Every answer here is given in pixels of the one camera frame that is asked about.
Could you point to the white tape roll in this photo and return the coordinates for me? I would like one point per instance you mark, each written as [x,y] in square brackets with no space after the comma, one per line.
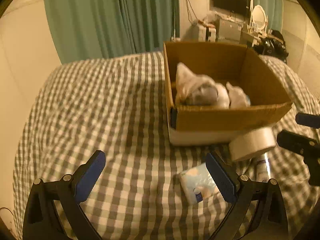
[252,144]

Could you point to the checkered bed cover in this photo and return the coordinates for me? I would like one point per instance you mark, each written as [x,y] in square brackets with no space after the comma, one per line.
[117,106]

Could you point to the white oval mirror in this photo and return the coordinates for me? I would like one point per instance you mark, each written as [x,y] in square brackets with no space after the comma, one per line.
[258,18]

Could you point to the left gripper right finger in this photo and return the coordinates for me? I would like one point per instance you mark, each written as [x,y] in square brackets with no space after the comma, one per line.
[269,220]

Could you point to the grey mini fridge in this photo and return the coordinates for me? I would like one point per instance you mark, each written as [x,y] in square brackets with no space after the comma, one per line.
[228,31]

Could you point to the white suitcase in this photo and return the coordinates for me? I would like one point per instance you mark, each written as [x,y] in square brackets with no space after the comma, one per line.
[205,33]

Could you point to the white cream tube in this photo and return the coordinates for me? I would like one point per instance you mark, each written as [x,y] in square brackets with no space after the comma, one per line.
[262,169]

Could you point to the black wall television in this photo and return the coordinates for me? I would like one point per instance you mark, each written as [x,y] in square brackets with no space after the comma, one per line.
[241,7]

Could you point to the white louvered wardrobe door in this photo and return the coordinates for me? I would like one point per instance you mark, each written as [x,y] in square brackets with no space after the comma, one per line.
[303,60]

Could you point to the open cardboard box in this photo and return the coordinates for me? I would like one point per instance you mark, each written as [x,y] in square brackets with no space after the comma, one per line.
[239,65]

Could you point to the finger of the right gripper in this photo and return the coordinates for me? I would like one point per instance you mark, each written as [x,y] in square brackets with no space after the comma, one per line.
[308,120]
[299,144]

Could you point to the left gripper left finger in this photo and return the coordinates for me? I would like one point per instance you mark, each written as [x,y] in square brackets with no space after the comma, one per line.
[41,219]

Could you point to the white sock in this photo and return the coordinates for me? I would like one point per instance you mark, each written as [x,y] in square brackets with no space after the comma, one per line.
[193,89]

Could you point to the blue tissue pack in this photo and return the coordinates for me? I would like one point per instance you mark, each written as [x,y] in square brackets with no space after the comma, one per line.
[197,184]

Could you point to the wooden dressing table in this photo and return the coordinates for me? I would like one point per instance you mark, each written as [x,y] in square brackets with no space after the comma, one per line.
[250,39]

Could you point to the black bag on chair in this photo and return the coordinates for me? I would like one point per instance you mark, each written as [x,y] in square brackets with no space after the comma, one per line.
[274,45]

